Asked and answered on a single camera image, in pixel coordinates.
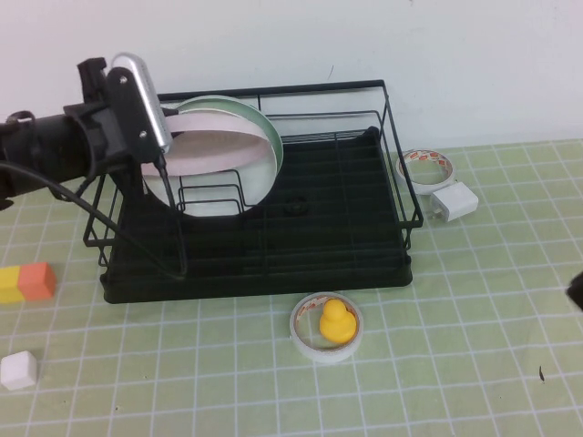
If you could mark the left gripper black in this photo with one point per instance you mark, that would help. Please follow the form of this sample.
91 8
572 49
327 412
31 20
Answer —
98 123

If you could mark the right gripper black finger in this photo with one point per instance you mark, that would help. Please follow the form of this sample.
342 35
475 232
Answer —
576 293

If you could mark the pink round plate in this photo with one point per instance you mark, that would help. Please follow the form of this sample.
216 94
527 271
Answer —
214 150

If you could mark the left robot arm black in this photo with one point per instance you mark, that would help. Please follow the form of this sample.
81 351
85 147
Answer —
41 145

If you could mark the white round plate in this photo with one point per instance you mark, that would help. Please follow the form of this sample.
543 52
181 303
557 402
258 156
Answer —
255 182

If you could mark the green round plate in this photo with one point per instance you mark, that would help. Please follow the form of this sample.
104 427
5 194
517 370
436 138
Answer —
278 150

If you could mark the orange cube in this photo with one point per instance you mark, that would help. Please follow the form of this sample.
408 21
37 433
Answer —
36 282

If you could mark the white power adapter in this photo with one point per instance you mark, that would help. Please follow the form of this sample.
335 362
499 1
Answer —
455 200

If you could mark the yellow cube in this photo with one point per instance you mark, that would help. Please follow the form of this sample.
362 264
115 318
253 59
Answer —
10 287

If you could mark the black drip tray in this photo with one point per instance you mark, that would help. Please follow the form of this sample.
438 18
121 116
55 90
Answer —
273 287

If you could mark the white tape roll orange print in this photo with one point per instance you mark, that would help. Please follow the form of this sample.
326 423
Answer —
426 188

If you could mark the white cube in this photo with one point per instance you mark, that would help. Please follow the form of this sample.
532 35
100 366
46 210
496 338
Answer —
18 371

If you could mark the green checked tablecloth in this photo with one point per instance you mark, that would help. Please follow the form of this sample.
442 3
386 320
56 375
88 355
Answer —
228 387

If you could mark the yellow rubber duck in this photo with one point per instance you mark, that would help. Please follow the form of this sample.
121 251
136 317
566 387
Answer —
337 325

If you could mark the translucent tape roll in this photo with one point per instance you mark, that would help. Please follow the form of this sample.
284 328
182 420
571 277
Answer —
319 356

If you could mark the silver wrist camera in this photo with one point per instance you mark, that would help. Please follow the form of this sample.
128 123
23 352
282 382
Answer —
146 100

